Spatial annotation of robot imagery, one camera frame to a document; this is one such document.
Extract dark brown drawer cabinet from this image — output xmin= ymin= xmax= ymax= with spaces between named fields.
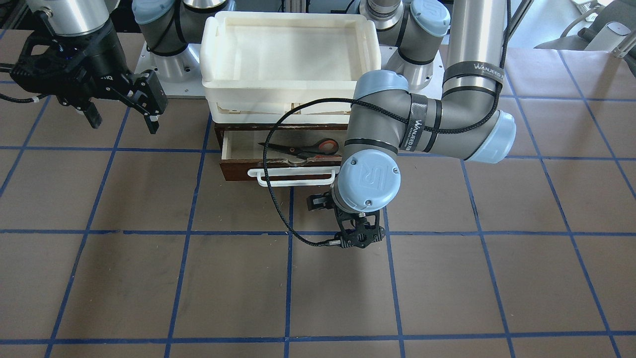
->
xmin=211 ymin=112 xmax=348 ymax=147

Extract wooden drawer with white handle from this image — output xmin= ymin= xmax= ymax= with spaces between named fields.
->
xmin=220 ymin=131 xmax=346 ymax=186

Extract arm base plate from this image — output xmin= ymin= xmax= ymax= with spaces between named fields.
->
xmin=135 ymin=43 xmax=205 ymax=99
xmin=380 ymin=40 xmax=444 ymax=92

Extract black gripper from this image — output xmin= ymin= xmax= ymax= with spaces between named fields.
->
xmin=9 ymin=22 xmax=167 ymax=135
xmin=307 ymin=192 xmax=386 ymax=248

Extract white plastic tray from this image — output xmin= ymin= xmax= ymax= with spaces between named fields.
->
xmin=200 ymin=11 xmax=382 ymax=124

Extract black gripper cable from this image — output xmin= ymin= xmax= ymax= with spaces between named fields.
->
xmin=261 ymin=0 xmax=512 ymax=248

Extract grey orange scissors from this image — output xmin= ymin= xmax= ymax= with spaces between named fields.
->
xmin=268 ymin=138 xmax=341 ymax=160

